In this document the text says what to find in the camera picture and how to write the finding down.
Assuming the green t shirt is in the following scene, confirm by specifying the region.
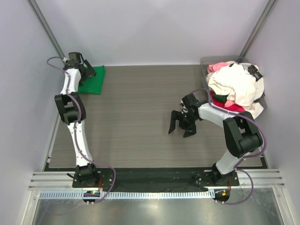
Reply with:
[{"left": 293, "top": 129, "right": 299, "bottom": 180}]
[{"left": 78, "top": 66, "right": 106, "bottom": 95}]

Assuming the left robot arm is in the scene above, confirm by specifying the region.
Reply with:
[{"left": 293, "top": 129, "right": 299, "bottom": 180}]
[{"left": 54, "top": 52, "right": 99, "bottom": 187}]

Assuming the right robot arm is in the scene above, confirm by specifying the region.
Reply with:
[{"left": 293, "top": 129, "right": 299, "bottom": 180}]
[{"left": 168, "top": 93, "right": 263, "bottom": 185}]

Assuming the red t shirt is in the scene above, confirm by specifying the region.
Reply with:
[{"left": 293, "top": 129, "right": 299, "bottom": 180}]
[{"left": 210, "top": 91, "right": 245, "bottom": 113}]

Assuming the pink t shirt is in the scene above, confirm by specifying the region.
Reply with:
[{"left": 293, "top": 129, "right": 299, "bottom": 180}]
[{"left": 207, "top": 61, "right": 235, "bottom": 73}]

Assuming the clear plastic bin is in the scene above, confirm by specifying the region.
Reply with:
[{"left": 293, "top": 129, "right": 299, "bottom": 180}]
[{"left": 199, "top": 55, "right": 270, "bottom": 118}]

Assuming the white t shirt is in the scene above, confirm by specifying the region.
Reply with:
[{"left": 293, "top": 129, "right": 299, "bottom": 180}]
[{"left": 208, "top": 61, "right": 266, "bottom": 121}]

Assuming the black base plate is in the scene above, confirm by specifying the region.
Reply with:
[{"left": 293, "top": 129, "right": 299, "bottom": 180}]
[{"left": 72, "top": 167, "right": 240, "bottom": 193}]

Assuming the left aluminium corner post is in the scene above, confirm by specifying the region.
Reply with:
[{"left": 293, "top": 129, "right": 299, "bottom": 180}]
[{"left": 27, "top": 0, "right": 65, "bottom": 73}]

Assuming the aluminium corner post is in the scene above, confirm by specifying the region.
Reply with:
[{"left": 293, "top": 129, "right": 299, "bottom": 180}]
[
  {"left": 237, "top": 0, "right": 278, "bottom": 62},
  {"left": 27, "top": 0, "right": 65, "bottom": 73}
]

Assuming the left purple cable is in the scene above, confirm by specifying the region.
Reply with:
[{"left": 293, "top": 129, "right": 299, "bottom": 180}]
[{"left": 46, "top": 56, "right": 117, "bottom": 203}]

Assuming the aluminium rail frame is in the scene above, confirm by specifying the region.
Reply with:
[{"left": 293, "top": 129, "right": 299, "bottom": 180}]
[{"left": 29, "top": 167, "right": 285, "bottom": 192}]

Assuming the white slotted cable duct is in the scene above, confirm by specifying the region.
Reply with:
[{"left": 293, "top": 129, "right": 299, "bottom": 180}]
[{"left": 39, "top": 189, "right": 215, "bottom": 200}]

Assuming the right aluminium corner post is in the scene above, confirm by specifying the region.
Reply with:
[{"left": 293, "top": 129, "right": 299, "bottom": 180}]
[{"left": 237, "top": 0, "right": 278, "bottom": 62}]

